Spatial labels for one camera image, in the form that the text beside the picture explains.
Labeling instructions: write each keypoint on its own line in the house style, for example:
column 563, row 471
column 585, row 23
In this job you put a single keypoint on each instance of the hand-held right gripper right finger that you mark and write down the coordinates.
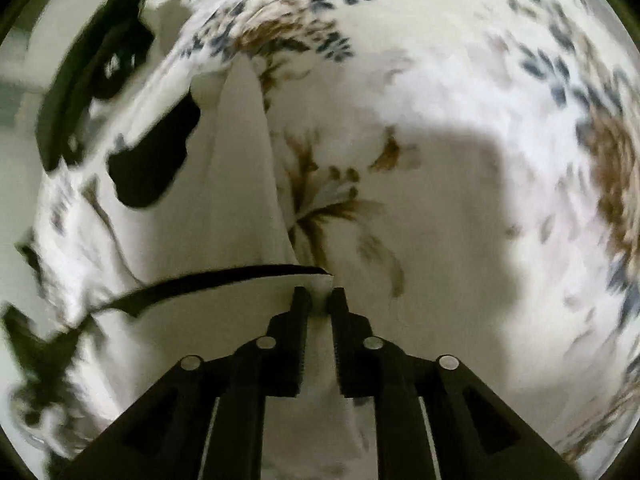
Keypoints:
column 338, row 306

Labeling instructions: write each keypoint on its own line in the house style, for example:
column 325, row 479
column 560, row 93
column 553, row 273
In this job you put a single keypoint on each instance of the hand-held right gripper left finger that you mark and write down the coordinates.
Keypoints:
column 300, row 306

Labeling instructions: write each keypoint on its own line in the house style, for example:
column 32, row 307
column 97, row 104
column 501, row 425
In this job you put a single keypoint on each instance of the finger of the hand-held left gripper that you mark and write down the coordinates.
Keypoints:
column 155, row 160

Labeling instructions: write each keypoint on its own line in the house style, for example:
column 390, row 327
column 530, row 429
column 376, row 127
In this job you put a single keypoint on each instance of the white garment with black trim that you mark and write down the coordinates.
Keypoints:
column 240, row 170

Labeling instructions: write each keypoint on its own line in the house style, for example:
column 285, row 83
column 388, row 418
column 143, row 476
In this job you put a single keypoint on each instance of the floral bed sheet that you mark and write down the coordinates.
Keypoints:
column 450, row 85

